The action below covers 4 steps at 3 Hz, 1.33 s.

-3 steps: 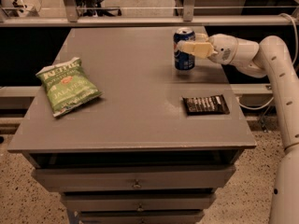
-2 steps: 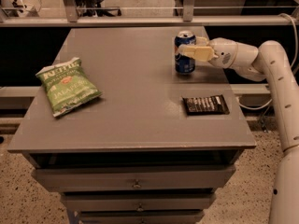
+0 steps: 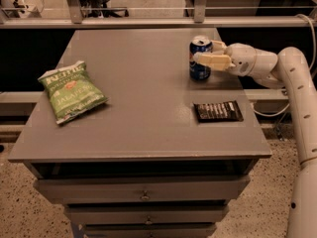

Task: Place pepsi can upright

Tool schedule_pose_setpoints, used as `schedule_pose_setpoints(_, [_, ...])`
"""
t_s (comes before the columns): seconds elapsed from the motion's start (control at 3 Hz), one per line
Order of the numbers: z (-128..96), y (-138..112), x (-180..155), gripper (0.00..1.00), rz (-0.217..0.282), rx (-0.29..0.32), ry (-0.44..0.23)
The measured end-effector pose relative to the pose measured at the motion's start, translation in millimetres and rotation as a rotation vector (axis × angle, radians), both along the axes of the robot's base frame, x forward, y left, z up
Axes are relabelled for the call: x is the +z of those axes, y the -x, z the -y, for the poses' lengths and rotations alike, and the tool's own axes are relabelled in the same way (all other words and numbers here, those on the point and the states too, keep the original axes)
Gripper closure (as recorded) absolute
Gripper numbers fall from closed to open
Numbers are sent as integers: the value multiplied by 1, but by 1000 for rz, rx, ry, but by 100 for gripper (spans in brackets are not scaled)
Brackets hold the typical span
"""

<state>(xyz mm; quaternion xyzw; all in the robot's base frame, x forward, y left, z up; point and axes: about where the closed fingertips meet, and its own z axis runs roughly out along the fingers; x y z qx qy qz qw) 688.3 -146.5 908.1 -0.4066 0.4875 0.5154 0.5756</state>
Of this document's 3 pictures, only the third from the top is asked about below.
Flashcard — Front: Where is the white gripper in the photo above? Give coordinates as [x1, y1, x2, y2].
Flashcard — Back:
[193, 40, 256, 76]

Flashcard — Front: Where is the blue pepsi can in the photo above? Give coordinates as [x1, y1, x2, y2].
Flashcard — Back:
[189, 35, 213, 80]

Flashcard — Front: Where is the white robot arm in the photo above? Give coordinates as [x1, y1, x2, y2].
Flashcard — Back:
[192, 41, 317, 238]

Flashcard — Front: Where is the dark chocolate bar wrapper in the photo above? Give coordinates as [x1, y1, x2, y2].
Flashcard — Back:
[194, 101, 244, 123]

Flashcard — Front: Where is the grey drawer cabinet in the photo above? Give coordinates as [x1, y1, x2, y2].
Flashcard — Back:
[7, 28, 272, 238]

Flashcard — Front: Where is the green jalapeno chips bag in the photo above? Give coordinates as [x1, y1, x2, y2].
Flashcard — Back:
[38, 60, 107, 125]

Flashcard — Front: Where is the middle drawer with knob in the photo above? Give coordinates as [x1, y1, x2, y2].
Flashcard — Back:
[64, 205, 229, 225]

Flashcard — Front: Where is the drawer with knob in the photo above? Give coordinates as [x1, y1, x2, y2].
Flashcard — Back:
[64, 205, 229, 225]
[34, 176, 250, 204]
[84, 224, 216, 238]

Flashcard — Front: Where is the top drawer with knob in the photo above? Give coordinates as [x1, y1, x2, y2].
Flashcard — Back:
[34, 176, 250, 204]

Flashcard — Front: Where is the bottom drawer with knob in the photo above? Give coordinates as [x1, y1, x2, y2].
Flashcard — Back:
[84, 224, 216, 238]

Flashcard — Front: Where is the metal railing frame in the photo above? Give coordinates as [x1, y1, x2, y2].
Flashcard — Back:
[1, 0, 317, 29]

